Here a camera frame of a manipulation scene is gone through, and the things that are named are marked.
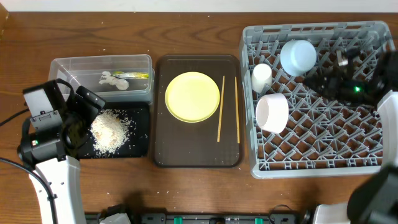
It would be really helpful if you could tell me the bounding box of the light blue bowl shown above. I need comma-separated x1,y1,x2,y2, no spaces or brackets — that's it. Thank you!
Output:
280,40,317,77

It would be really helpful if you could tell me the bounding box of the cooked rice pile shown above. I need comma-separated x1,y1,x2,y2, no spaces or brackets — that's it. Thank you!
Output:
90,110,132,156

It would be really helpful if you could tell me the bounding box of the pink bowl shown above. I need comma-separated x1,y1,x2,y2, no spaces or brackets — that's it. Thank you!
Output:
255,93,289,134

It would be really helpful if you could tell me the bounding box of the small white green cup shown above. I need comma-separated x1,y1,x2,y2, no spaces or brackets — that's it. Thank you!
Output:
251,63,272,93

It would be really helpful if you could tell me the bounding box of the wooden chopstick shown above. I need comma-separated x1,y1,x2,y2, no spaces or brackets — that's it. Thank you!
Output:
217,76,225,142
234,77,240,144

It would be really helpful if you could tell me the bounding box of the yellow plate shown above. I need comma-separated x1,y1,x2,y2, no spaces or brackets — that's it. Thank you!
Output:
164,72,221,123

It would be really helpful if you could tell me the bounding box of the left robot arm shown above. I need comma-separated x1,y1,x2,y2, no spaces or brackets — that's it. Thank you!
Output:
18,80,105,223

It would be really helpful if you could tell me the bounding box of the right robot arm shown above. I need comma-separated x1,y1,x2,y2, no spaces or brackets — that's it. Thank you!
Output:
303,49,397,224

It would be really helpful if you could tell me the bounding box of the clear plastic waste bin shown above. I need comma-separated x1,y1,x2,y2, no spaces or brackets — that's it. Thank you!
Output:
49,54,155,104

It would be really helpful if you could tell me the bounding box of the grey dishwasher rack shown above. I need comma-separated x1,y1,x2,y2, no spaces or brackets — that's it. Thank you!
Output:
239,21,394,179

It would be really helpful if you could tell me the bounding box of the black waste tray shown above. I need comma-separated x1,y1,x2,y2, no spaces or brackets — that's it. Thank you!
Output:
78,102,150,159

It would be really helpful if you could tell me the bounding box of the crumpled white tissue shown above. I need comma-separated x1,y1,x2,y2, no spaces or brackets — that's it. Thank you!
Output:
99,71,129,91

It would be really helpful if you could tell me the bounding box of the green yellow wrapper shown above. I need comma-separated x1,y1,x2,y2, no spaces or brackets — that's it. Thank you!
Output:
111,71,149,79

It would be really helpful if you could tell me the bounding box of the dark brown serving tray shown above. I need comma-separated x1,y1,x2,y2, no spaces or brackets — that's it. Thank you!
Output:
150,55,245,168

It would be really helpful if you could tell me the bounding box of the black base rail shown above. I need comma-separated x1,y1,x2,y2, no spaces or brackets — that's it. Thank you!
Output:
85,205,313,224

